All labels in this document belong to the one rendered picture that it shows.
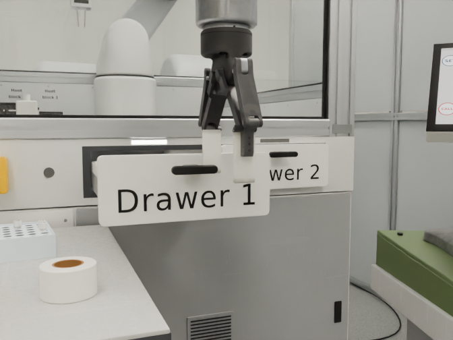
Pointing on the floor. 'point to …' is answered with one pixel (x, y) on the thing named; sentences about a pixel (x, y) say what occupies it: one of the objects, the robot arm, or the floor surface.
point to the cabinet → (238, 268)
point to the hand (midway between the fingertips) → (226, 170)
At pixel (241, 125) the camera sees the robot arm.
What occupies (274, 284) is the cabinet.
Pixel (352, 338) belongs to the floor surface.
